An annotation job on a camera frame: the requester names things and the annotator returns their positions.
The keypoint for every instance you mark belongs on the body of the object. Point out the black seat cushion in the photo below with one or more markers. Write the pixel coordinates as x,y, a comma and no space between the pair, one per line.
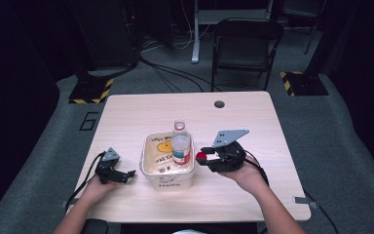
95,226

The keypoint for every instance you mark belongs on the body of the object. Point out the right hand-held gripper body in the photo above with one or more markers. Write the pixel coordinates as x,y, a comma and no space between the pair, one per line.
230,157

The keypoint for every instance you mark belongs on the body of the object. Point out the black stand with striped base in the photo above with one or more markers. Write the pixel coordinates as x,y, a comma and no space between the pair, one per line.
91,89
305,83

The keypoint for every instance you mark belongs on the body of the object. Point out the white desk frame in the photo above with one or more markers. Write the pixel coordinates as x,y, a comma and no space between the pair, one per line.
195,35

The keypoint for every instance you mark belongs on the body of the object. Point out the dark equipment cabinet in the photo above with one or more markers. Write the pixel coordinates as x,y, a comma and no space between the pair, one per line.
110,32

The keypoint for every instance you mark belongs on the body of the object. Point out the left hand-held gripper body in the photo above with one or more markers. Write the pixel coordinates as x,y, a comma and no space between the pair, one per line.
107,169

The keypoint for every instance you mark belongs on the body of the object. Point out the black folding chair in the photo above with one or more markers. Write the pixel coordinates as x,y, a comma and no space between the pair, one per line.
245,48

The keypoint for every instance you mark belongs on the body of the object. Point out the clear plastic water bottle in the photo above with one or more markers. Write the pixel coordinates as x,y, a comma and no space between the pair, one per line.
180,146

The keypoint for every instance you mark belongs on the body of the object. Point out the person's right hand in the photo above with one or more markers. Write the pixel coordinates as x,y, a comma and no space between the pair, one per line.
248,178

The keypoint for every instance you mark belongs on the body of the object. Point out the white bin with printed bag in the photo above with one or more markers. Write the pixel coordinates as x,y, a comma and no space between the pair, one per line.
162,177

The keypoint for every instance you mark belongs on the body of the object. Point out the grey table edge clamp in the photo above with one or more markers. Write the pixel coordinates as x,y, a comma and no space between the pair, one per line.
69,203
305,201

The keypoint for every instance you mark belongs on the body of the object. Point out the person's left hand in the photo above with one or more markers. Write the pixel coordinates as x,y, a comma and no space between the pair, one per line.
99,191

